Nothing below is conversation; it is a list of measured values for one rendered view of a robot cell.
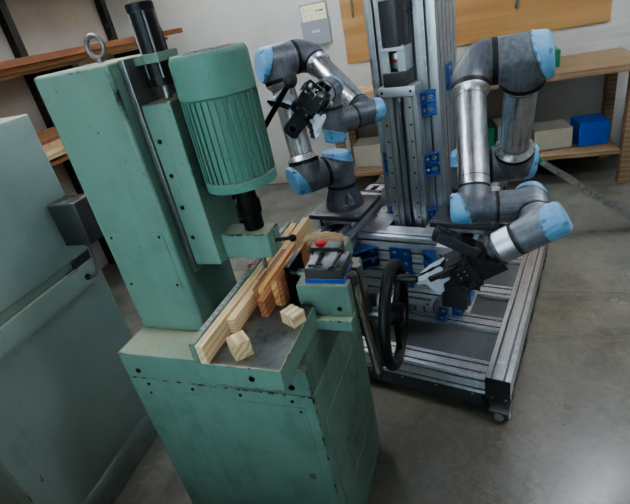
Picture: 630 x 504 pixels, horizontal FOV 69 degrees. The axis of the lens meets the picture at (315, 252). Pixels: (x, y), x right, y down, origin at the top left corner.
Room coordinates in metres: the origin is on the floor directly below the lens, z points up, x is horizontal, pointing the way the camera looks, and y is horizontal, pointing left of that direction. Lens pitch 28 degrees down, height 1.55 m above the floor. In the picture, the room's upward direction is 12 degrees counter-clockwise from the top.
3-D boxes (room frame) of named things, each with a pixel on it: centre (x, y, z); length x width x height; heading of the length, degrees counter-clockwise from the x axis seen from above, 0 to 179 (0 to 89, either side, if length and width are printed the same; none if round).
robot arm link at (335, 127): (1.45, -0.15, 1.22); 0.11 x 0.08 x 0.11; 112
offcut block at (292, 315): (0.90, 0.08, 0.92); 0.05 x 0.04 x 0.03; 38
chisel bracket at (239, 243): (1.11, 0.16, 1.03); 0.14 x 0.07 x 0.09; 66
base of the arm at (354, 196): (1.74, -0.16, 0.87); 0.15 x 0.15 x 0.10
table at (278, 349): (1.04, 0.05, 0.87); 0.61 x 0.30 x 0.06; 156
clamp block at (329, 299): (1.00, -0.02, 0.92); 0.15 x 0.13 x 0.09; 156
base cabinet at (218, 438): (1.15, 0.25, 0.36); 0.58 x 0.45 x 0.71; 66
